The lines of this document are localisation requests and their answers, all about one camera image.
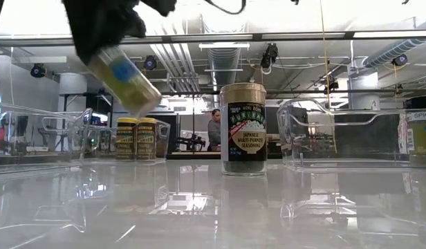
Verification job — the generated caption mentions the black lid spices jar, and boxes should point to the black lid spices jar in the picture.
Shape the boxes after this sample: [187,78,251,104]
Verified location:
[405,96,426,167]
[87,44,163,119]

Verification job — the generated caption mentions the yellow hanging cord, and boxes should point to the yellow hanging cord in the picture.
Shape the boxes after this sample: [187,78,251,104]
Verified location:
[318,0,338,155]

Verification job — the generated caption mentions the yellow lid spice jar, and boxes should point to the yellow lid spice jar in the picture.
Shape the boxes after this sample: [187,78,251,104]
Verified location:
[115,117,138,160]
[136,117,158,160]

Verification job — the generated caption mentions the person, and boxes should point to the person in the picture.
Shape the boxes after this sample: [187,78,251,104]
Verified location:
[207,108,222,152]

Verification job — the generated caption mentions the silver ventilation duct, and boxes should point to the silver ventilation duct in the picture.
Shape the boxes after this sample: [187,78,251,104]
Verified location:
[206,46,242,104]

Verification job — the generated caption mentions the striped ceiling duct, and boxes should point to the striped ceiling duct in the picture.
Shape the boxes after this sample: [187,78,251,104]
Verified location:
[362,17,426,69]

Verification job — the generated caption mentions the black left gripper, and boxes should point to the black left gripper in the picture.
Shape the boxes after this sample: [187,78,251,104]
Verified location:
[62,0,178,66]

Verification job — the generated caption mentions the clear plastic bin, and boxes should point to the clear plastic bin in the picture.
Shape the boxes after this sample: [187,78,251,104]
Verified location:
[276,98,426,171]
[84,119,172,163]
[0,100,93,174]

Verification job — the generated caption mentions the white building column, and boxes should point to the white building column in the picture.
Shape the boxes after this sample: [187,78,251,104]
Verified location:
[349,71,380,111]

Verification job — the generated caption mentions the background work table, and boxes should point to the background work table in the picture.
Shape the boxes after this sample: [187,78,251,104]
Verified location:
[166,150,221,160]

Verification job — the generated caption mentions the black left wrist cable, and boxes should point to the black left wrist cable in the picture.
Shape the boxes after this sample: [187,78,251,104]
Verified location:
[203,0,248,16]

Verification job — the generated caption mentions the tan lid seasoning jar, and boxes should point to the tan lid seasoning jar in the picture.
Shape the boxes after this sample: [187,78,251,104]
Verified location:
[219,82,268,177]

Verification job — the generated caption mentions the black ceiling camera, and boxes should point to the black ceiling camera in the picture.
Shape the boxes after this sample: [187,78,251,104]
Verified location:
[142,55,158,71]
[392,53,409,67]
[260,43,279,75]
[29,63,47,79]

